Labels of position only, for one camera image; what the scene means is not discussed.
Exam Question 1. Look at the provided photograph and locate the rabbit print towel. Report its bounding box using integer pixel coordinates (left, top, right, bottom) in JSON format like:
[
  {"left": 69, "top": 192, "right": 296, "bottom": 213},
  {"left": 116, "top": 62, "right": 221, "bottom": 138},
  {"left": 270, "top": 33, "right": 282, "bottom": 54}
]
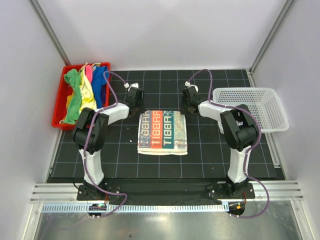
[{"left": 137, "top": 110, "right": 188, "bottom": 156}]

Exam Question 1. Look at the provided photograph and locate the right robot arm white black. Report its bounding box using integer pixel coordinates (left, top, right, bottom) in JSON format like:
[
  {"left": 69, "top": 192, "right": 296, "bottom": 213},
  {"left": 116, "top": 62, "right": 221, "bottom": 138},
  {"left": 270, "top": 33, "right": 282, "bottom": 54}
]
[{"left": 180, "top": 82, "right": 262, "bottom": 198}]

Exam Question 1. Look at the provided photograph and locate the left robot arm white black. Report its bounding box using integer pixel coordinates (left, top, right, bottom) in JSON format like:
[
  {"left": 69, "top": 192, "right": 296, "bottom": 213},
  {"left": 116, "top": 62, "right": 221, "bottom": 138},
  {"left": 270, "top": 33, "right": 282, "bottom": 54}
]
[{"left": 72, "top": 83, "right": 145, "bottom": 201}]

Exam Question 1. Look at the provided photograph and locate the blue towel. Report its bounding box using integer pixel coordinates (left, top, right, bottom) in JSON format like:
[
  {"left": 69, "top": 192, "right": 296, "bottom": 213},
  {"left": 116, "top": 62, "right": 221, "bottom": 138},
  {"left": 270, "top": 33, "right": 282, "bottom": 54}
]
[{"left": 91, "top": 66, "right": 109, "bottom": 109}]

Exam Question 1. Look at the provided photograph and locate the yellow towel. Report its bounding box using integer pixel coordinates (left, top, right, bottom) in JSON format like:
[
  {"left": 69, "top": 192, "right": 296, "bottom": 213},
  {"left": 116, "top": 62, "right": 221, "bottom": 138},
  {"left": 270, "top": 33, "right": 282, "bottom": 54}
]
[{"left": 63, "top": 64, "right": 97, "bottom": 125}]

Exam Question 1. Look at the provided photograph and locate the black grid mat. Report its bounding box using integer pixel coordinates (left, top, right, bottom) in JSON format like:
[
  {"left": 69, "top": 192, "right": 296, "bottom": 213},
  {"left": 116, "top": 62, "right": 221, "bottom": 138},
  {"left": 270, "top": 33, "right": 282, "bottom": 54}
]
[{"left": 47, "top": 69, "right": 286, "bottom": 180}]

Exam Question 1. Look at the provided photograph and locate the green towel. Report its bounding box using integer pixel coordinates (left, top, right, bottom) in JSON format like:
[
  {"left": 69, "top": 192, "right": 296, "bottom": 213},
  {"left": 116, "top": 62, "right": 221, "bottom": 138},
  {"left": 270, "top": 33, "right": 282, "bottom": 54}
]
[{"left": 63, "top": 69, "right": 83, "bottom": 125}]

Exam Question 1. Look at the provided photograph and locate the red plastic bin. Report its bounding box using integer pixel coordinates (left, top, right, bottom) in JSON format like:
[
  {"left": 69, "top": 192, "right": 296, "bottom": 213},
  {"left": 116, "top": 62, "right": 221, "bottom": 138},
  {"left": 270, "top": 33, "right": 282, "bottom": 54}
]
[{"left": 52, "top": 62, "right": 110, "bottom": 131}]

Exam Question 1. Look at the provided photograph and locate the white perforated plastic basket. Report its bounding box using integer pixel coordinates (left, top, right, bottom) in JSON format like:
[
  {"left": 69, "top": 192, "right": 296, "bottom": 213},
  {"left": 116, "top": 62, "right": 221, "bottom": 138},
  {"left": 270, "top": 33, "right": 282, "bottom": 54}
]
[{"left": 212, "top": 87, "right": 289, "bottom": 134}]

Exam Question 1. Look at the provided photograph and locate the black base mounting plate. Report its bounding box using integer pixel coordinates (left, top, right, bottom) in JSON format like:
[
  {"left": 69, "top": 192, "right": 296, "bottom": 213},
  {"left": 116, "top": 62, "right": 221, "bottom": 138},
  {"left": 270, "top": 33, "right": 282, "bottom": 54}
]
[{"left": 76, "top": 178, "right": 256, "bottom": 206}]

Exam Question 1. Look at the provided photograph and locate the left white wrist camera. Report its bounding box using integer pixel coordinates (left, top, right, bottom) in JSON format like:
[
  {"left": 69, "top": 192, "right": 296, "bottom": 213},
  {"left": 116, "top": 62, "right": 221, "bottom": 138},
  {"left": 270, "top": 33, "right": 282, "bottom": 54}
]
[{"left": 124, "top": 82, "right": 139, "bottom": 91}]

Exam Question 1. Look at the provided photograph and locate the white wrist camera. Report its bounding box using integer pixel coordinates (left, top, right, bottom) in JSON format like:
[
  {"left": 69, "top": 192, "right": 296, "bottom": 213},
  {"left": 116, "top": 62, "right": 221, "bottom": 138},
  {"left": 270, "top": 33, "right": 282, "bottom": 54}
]
[
  {"left": 184, "top": 81, "right": 199, "bottom": 93},
  {"left": 124, "top": 82, "right": 139, "bottom": 91}
]

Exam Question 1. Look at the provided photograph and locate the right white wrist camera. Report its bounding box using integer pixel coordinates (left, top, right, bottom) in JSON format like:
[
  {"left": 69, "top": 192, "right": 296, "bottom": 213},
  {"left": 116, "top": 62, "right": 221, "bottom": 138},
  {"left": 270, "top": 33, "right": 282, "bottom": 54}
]
[{"left": 184, "top": 81, "right": 199, "bottom": 93}]

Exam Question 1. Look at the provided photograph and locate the left aluminium frame post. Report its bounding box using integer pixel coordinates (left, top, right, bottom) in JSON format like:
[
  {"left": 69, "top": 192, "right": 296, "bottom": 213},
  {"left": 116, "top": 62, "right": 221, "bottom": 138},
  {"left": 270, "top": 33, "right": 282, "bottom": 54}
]
[{"left": 29, "top": 0, "right": 71, "bottom": 66}]

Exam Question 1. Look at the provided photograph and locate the aluminium frame post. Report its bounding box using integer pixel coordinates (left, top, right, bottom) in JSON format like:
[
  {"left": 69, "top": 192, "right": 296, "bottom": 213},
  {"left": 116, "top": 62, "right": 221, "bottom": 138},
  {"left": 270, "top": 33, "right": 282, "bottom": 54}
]
[
  {"left": 29, "top": 0, "right": 71, "bottom": 66},
  {"left": 249, "top": 0, "right": 296, "bottom": 74}
]

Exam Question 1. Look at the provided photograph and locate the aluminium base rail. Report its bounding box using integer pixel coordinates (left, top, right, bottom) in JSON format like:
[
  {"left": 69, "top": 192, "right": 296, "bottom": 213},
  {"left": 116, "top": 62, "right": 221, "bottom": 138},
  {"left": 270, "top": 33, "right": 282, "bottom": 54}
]
[{"left": 29, "top": 180, "right": 304, "bottom": 204}]

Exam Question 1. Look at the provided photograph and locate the right aluminium frame post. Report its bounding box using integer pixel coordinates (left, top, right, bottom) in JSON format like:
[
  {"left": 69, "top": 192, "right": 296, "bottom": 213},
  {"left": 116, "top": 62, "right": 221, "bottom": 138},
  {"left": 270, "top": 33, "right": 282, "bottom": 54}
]
[{"left": 249, "top": 0, "right": 296, "bottom": 74}]

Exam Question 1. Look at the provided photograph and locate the slotted white cable duct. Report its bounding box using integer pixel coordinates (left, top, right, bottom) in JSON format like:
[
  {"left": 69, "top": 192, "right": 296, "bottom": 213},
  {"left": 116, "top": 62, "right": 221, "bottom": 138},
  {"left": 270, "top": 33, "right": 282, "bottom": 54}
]
[{"left": 41, "top": 203, "right": 229, "bottom": 214}]

